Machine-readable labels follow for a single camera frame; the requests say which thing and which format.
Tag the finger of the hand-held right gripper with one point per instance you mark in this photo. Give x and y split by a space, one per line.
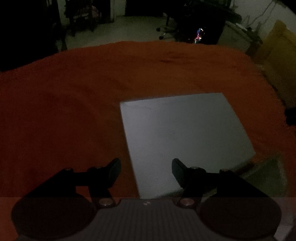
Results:
291 117

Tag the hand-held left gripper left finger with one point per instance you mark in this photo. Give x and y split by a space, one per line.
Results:
115 171

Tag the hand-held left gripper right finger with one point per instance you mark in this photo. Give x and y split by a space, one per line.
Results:
177 172

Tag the white cardboard box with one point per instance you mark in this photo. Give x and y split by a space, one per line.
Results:
266 178

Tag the orange cloth covered desktop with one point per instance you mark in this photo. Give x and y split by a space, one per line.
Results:
69 104

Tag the white flat sheet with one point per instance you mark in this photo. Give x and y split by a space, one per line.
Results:
185 129

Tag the white low cabinet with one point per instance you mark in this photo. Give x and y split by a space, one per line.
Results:
240 34

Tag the computer tower with coloured lights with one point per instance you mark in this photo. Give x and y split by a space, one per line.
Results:
201 27

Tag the black office chair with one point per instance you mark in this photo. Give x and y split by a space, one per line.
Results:
168 25

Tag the dark wooden chair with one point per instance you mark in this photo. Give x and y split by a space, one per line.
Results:
81 16

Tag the dark tall wardrobe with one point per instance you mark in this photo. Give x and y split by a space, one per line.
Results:
27 32

